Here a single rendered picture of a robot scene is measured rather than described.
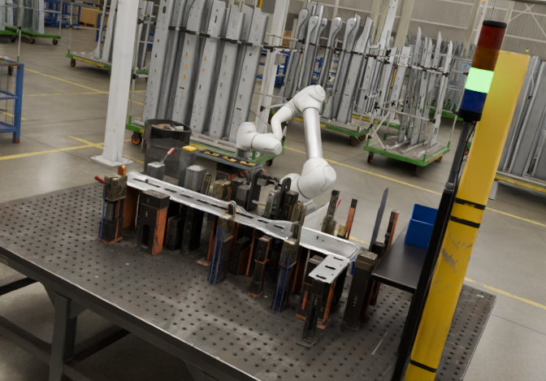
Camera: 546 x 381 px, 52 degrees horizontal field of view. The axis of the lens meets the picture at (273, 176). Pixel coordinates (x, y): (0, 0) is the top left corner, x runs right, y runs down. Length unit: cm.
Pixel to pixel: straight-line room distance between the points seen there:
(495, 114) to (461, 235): 42
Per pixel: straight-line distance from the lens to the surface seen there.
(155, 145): 577
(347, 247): 271
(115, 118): 673
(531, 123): 939
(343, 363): 241
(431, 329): 215
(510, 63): 193
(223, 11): 751
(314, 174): 334
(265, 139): 330
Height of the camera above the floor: 198
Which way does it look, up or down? 16 degrees down
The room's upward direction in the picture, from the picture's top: 11 degrees clockwise
